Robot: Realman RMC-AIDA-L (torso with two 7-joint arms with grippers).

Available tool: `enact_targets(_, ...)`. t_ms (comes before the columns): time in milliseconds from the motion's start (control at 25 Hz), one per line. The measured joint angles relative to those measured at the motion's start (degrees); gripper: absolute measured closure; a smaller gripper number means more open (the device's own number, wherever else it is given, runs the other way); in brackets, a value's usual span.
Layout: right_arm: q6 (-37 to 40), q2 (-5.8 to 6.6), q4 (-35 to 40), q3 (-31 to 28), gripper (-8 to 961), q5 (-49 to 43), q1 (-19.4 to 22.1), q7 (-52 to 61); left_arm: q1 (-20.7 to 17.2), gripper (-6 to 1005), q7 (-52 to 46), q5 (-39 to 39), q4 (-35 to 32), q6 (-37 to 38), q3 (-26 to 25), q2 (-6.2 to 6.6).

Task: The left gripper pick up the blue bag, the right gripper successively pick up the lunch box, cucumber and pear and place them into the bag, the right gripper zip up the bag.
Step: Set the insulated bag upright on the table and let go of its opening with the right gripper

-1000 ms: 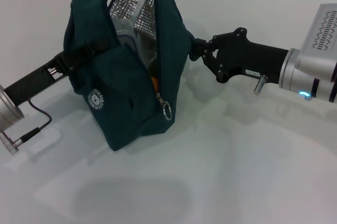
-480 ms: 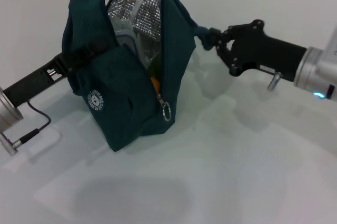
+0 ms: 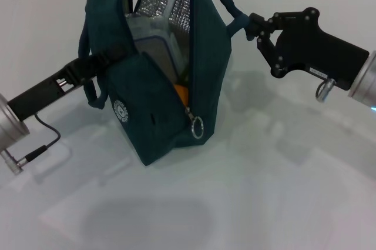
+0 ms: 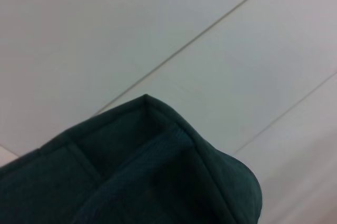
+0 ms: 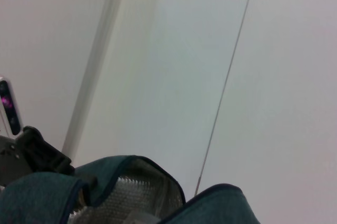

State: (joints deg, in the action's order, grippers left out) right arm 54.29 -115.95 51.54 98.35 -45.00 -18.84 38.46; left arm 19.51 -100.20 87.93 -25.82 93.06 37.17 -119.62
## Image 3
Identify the dark teal insulated lunch bag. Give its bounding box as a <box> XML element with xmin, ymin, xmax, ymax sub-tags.
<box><xmin>78</xmin><ymin>0</ymin><xmax>250</xmax><ymax>168</ymax></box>

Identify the yellow orange pear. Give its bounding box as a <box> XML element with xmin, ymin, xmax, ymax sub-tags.
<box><xmin>173</xmin><ymin>84</ymin><xmax>189</xmax><ymax>106</ymax></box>

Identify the left arm cable with connector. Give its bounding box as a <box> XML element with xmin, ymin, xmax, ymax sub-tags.
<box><xmin>0</xmin><ymin>114</ymin><xmax>62</xmax><ymax>176</ymax></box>

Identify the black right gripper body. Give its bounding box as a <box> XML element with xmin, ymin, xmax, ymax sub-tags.
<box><xmin>271</xmin><ymin>7</ymin><xmax>370</xmax><ymax>91</ymax></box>

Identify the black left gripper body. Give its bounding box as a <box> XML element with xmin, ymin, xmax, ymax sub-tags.
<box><xmin>7</xmin><ymin>57</ymin><xmax>92</xmax><ymax>123</ymax></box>

